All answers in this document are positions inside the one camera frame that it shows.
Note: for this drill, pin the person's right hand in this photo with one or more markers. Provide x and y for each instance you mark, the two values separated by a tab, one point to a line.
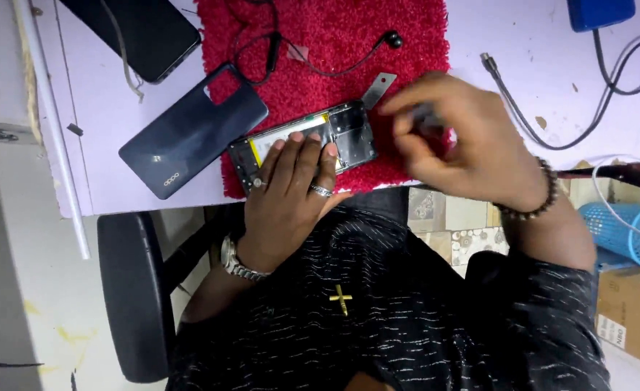
477	146

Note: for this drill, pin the person's left hand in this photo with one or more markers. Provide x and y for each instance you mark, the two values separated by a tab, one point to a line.
287	206

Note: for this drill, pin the person's right fingers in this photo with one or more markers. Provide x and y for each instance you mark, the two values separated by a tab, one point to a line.
412	138

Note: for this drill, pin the smartphone with battery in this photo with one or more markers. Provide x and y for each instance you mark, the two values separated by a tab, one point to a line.
355	136

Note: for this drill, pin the silver metal pry card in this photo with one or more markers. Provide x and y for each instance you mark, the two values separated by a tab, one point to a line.
378	89

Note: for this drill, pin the red fuzzy work mat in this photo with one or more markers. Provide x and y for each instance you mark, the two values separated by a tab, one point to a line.
330	21

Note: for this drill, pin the clear tape piece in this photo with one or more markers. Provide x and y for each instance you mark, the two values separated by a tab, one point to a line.
298	52

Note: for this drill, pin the gold cross pendant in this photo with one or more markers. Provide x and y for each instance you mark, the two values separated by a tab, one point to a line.
341	300

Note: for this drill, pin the black white-flecked shirt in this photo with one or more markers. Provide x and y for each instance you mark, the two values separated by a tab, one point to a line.
406	336

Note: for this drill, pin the silver metal wristwatch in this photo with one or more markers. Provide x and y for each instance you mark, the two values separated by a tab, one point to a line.
233	263

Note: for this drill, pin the dark blue phone back cover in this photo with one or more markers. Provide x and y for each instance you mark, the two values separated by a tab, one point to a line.
189	136

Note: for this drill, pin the blue charger box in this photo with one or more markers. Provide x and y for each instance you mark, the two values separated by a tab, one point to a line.
599	13

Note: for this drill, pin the blue plastic mesh basket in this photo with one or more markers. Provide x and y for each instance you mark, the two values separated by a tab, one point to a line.
624	233

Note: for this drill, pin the brown cardboard box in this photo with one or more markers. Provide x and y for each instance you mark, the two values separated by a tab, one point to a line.
635	315

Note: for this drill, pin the black smartphone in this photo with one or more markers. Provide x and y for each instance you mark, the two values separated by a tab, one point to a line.
135	32

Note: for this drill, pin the black padded chair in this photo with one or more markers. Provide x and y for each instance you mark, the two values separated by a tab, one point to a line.
135	293

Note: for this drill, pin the small black plastic piece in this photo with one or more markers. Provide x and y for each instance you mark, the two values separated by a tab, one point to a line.
75	130

